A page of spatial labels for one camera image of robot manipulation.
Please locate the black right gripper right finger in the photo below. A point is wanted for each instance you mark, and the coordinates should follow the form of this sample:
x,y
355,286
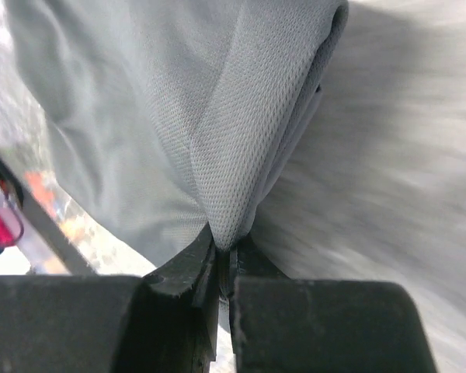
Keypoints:
x,y
283,325

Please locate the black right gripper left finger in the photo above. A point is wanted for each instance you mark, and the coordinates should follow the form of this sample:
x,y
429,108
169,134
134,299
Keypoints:
x,y
165,321

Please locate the dark grey t shirt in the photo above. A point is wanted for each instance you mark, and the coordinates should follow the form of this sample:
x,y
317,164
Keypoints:
x,y
166,116

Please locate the black base beam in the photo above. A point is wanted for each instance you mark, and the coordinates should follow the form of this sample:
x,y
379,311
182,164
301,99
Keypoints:
x,y
40,240

